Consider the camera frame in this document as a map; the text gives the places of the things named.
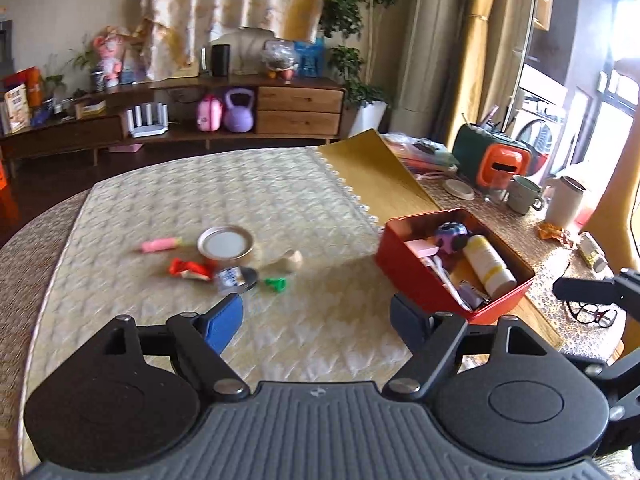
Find cream quilted table mat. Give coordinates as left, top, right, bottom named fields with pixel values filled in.
left=17, top=147, right=438, bottom=466

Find white framed sunglasses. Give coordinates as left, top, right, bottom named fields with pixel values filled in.
left=422, top=254, right=476, bottom=311

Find wooden television cabinet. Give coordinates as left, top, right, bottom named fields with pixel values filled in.
left=0, top=74, right=347, bottom=166

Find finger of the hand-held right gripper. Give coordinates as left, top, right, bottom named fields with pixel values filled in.
left=552, top=269, right=640, bottom=311
left=562, top=347, right=640, bottom=456

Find small white packet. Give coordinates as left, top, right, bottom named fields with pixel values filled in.
left=577, top=232, right=608, bottom=272

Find purple nail clipper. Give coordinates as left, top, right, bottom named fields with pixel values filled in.
left=457, top=280, right=493, bottom=307

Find white round coaster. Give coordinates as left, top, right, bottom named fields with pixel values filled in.
left=443, top=178, right=476, bottom=201

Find small bottle with black cap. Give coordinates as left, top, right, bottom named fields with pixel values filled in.
left=216, top=266, right=261, bottom=295

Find tall potted tree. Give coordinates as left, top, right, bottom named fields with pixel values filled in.
left=317, top=0, right=408, bottom=136

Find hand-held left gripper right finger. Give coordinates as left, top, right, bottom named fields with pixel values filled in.
left=382, top=294, right=551, bottom=403

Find orange snack wrapper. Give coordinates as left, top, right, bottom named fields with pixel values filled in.
left=537, top=223, right=576, bottom=247

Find white beige tumbler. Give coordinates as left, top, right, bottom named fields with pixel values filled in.
left=544, top=176, right=587, bottom=227

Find dark framed eyeglasses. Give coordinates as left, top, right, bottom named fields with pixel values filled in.
left=567, top=301, right=618, bottom=328

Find small beige toy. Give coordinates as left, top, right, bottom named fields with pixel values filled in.
left=260, top=250, right=304, bottom=275

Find black cylinder speaker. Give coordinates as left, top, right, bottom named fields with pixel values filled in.
left=211, top=44, right=232, bottom=77

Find red metal tin box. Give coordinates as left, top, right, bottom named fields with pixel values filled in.
left=375, top=208, right=536, bottom=325

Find pink highlighter pen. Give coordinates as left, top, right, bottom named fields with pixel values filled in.
left=141, top=237, right=181, bottom=254

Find pink toy case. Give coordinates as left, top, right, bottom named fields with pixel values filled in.
left=196, top=95, right=224, bottom=132

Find pale green mug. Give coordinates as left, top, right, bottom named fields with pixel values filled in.
left=507, top=176, right=545, bottom=216

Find white and brown snack bag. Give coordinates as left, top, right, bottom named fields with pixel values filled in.
left=4, top=84, right=30, bottom=133

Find small cardboard box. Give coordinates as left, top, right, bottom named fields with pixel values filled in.
left=74, top=100, right=107, bottom=119

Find gold placemat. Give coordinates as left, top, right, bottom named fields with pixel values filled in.
left=317, top=129, right=563, bottom=348

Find yellow curtain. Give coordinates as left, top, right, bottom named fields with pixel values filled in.
left=460, top=0, right=526, bottom=126

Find purple ball toy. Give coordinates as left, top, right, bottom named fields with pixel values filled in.
left=434, top=221, right=471, bottom=257

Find round metal jar lid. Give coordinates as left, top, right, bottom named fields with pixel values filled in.
left=196, top=225, right=254, bottom=262

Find blue picture box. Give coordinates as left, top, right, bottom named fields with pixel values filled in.
left=295, top=39, right=325, bottom=78

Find purple kettlebell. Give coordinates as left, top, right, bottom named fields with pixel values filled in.
left=223, top=89, right=257, bottom=133

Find red and orange gift boxes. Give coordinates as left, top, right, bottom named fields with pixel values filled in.
left=2, top=66, right=43, bottom=108

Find orange and green desk organizer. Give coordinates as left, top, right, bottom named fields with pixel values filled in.
left=452, top=124, right=532, bottom=192

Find small green potted plant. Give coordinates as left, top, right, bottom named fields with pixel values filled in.
left=45, top=57, right=68, bottom=101

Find white router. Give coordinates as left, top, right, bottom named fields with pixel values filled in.
left=125, top=102, right=169, bottom=139

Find red candy wrapper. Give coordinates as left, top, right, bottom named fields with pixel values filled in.
left=169, top=258, right=213, bottom=282

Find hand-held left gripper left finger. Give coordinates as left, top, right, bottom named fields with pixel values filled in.
left=95, top=292, right=252, bottom=403

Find pink sticky note pad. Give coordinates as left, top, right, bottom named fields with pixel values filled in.
left=404, top=239, right=440, bottom=262

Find standing air conditioner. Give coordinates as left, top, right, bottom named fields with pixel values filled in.
left=387, top=0, right=468, bottom=136

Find white bottle with yellow label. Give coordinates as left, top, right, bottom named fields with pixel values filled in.
left=462, top=234, right=517, bottom=297

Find large yellow dinosaur toy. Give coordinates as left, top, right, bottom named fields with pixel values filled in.
left=585, top=160, right=640, bottom=261

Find clear plastic bag of fruit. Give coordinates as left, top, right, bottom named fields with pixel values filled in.
left=262, top=40, right=297, bottom=81

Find white washing machine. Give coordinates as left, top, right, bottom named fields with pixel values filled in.
left=512, top=85, right=568, bottom=181

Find pink plush doll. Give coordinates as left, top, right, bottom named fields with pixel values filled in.
left=92, top=25, right=133, bottom=86

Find small plant in patterned vase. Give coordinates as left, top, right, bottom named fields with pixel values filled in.
left=70, top=47, right=106, bottom=93

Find orange gift bag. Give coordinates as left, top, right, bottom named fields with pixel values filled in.
left=0, top=157, right=16, bottom=226

